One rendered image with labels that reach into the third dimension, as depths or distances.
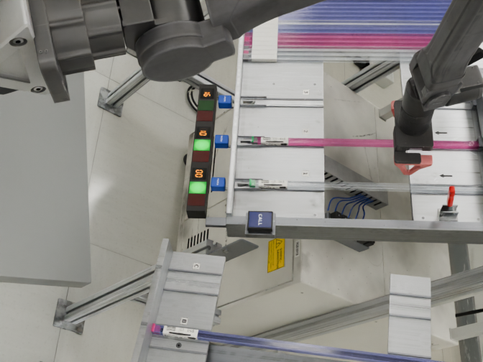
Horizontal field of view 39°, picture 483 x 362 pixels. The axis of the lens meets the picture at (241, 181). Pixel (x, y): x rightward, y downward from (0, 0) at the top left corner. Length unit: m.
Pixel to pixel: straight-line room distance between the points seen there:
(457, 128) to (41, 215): 0.90
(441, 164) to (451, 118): 0.13
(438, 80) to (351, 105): 1.06
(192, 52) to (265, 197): 0.77
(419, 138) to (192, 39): 0.65
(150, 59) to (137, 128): 1.65
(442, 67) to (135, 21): 0.51
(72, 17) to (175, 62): 0.11
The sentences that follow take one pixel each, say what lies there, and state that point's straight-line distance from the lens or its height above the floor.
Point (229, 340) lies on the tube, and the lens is 1.18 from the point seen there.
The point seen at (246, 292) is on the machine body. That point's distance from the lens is 1.80.
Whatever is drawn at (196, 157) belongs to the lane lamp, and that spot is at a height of 0.65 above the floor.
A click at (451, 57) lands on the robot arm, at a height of 1.32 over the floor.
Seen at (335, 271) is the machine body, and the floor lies 0.62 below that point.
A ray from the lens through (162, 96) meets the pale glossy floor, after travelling 2.46.
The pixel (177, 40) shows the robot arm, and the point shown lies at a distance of 0.68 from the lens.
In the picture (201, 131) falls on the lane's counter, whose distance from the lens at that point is 1.54.
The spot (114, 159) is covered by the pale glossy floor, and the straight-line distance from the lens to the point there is 2.22.
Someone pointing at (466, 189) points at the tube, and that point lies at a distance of 1.48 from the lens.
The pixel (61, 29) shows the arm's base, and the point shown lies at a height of 1.22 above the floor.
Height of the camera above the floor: 1.70
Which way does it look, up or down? 42 degrees down
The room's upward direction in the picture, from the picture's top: 61 degrees clockwise
